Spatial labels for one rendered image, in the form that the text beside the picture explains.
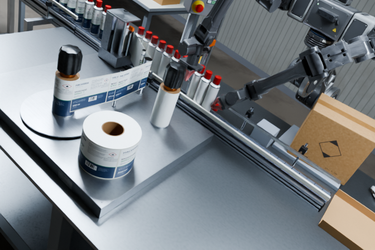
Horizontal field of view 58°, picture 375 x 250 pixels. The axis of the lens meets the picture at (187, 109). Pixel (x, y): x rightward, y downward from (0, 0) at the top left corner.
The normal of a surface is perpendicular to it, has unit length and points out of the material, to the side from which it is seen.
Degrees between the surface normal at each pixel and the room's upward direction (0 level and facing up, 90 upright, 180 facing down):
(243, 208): 0
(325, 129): 90
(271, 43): 90
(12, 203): 0
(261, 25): 90
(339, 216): 0
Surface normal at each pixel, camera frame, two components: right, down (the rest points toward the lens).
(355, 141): -0.48, 0.36
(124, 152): 0.55, 0.60
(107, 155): 0.03, 0.58
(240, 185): 0.29, -0.79
